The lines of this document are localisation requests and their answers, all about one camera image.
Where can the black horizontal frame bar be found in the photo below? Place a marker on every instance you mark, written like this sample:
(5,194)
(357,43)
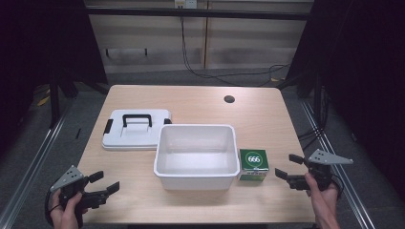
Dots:
(197,13)

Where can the white plastic storage box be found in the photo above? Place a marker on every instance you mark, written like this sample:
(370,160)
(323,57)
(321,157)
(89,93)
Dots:
(196,159)

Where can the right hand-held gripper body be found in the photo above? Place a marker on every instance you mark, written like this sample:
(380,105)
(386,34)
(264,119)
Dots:
(328,158)

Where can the small black floor strip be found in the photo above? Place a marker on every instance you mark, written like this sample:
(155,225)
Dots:
(78,133)

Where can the small green carton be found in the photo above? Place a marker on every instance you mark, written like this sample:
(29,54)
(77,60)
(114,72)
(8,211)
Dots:
(253,163)

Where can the yellow floor tape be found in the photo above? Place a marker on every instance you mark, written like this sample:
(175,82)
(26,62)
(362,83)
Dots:
(43,100)

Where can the person's right hand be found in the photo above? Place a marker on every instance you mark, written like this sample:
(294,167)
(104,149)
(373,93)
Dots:
(324,200)

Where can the white wall socket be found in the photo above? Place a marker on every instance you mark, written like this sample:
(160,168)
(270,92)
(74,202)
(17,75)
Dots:
(185,3)

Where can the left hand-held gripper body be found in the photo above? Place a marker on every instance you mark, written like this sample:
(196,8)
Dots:
(70,178)

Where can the black curtain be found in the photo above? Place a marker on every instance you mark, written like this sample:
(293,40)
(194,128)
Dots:
(366,79)
(35,44)

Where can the black metal stand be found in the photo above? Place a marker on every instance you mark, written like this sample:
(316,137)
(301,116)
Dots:
(54,98)

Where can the person's left hand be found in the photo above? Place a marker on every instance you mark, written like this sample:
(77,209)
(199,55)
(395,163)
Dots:
(65,216)

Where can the aluminium floor rail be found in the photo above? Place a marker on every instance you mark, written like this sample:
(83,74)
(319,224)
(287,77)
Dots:
(31,165)
(337,171)

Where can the dark round table grommet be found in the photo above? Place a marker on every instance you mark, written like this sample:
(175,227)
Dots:
(229,99)

